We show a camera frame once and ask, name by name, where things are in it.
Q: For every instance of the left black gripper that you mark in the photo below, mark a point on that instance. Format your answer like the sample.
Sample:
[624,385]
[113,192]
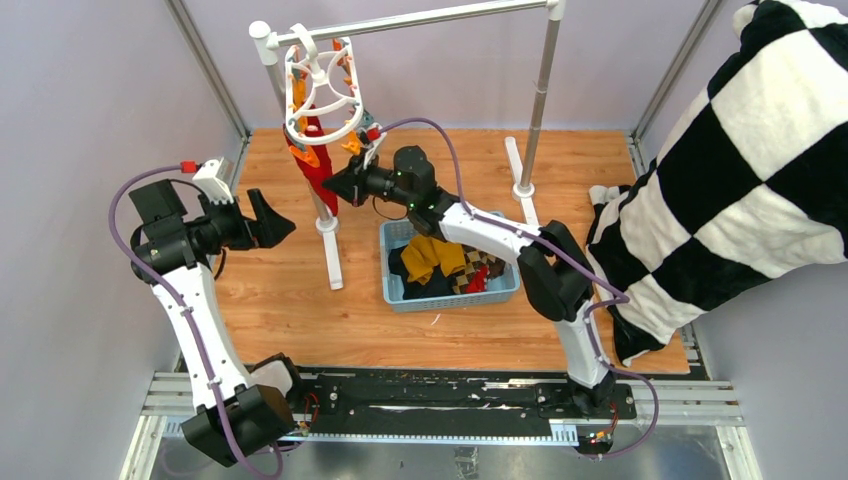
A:
[265,231]

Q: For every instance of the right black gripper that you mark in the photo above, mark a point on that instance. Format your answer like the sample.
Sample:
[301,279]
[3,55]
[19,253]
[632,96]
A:
[350,184]

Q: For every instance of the light blue plastic basket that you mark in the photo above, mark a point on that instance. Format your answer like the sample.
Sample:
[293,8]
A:
[398,233]

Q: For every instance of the black sock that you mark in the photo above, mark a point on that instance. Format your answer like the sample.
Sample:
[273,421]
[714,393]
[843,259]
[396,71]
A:
[437,286]
[396,264]

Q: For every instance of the mustard yellow sock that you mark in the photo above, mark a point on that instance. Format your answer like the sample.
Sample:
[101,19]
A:
[450,256]
[419,259]

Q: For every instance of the brown argyle sock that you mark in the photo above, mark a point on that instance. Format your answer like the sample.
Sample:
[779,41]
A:
[474,259]

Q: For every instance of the red snowflake christmas sock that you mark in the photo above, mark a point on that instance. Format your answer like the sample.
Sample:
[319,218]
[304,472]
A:
[477,283]

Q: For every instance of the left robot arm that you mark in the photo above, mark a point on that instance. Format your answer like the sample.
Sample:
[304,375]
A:
[174,261]

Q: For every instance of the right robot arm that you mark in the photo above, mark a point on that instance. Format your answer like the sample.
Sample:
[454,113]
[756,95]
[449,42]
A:
[554,271]

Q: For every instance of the white round sock hanger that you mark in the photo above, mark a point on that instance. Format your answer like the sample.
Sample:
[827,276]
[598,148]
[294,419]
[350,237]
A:
[319,83]

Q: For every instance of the white grey drying rack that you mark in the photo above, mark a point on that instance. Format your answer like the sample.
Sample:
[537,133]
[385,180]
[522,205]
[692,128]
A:
[272,47]

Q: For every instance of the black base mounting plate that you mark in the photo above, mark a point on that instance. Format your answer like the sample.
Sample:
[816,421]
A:
[420,406]

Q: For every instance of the black white checkered blanket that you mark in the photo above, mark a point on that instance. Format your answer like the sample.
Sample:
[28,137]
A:
[750,184]

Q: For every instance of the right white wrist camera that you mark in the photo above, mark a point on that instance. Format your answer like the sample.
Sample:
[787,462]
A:
[371,136]

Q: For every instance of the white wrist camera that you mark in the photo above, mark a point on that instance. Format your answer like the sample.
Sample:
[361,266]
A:
[371,136]
[212,179]

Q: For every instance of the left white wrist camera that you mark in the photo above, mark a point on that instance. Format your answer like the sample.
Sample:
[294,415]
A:
[212,179]

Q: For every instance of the aluminium frame rail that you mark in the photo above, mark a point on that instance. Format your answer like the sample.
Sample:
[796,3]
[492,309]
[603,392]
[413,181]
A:
[687,427]

